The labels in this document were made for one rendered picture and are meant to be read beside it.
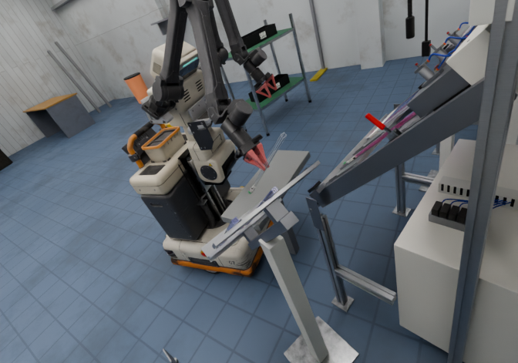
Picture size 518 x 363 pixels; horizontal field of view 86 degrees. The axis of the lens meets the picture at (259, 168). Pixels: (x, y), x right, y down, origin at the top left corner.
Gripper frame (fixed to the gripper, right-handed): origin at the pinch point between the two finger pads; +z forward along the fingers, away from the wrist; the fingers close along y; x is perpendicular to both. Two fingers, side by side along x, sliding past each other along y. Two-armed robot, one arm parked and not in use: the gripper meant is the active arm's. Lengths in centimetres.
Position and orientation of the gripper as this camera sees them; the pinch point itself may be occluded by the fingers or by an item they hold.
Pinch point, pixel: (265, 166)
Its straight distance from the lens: 88.7
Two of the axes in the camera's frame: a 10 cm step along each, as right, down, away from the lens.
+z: 6.4, 7.5, -1.6
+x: -1.9, 3.6, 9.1
